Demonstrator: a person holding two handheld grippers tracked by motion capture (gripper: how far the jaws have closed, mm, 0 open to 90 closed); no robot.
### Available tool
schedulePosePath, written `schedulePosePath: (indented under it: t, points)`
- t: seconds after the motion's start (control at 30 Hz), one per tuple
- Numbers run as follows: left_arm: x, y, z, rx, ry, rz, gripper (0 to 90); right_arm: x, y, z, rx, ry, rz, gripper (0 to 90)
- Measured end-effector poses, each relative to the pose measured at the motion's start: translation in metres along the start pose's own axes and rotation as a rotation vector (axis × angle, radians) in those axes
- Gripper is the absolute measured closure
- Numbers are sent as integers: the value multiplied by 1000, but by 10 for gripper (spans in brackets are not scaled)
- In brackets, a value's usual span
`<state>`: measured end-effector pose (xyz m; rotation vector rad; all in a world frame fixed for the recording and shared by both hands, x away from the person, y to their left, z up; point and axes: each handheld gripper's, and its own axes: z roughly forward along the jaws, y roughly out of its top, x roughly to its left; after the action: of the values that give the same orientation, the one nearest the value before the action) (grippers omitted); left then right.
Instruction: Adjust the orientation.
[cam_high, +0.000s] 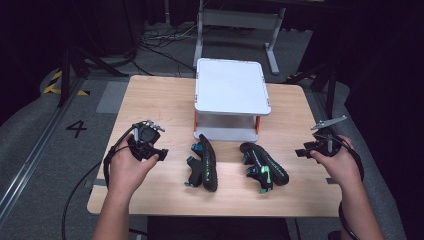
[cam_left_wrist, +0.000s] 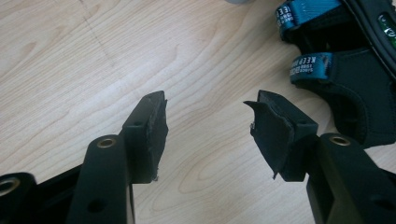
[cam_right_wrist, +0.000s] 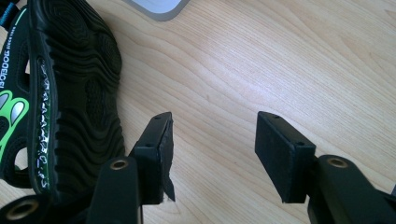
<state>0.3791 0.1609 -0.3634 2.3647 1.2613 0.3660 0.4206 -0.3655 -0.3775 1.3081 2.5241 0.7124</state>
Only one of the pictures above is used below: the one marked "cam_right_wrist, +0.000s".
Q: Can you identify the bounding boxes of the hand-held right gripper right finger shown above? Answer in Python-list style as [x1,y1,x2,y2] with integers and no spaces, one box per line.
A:
[254,110,318,204]

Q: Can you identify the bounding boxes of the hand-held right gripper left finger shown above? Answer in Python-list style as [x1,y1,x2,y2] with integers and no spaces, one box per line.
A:
[128,111,177,205]

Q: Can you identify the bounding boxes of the black green sandal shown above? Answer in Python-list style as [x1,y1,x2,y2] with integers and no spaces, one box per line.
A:
[0,0,126,206]

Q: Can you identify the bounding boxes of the grey flat tray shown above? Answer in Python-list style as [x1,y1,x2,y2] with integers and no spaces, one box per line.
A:
[121,0,191,22]

